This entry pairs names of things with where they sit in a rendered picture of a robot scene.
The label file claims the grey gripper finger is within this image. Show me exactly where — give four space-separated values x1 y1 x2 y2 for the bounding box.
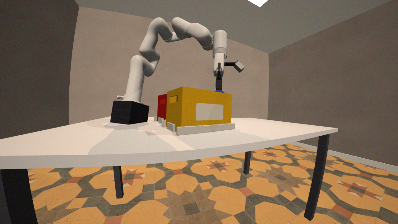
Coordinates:
215 63 222 88

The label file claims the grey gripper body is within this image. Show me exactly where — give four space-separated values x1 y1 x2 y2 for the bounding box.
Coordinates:
213 53 227 77

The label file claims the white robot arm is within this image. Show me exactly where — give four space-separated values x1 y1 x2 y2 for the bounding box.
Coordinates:
117 17 227 104

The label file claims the red crate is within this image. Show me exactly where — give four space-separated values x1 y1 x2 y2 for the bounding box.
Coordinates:
157 94 167 121

